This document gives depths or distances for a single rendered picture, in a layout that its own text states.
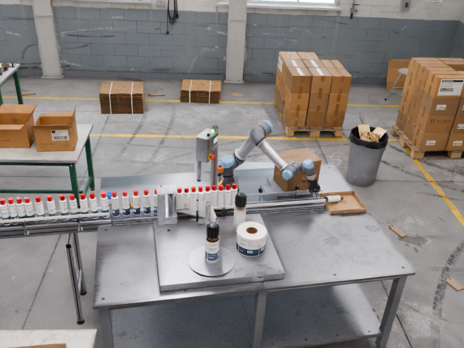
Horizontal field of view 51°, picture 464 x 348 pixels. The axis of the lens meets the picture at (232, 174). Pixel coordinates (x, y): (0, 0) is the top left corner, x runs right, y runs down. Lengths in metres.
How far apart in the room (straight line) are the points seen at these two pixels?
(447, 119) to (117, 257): 4.76
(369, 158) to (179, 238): 3.01
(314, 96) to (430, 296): 3.27
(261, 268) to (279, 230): 0.51
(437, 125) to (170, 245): 4.36
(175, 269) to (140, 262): 0.28
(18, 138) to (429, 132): 4.87
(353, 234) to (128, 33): 6.11
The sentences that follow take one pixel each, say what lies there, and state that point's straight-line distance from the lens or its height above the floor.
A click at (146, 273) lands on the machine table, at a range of 3.25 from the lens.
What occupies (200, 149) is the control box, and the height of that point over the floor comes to 1.38.
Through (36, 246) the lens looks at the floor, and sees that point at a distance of 5.00.
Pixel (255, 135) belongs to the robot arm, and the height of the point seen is 1.41.
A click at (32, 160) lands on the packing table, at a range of 4.80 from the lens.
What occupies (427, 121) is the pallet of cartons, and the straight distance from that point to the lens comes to 6.71.
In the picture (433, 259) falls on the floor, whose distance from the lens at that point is 5.15.
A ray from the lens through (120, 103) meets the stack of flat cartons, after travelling 7.51.
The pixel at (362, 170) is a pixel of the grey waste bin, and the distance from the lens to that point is 5.90.
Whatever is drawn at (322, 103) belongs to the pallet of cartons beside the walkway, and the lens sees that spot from 6.91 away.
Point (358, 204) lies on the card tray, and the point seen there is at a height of 0.83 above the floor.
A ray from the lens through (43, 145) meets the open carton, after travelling 4.88.
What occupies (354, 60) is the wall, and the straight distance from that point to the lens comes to 9.27.
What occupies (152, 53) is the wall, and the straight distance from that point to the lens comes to 8.87.
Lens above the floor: 2.99
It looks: 30 degrees down
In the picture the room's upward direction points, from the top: 3 degrees clockwise
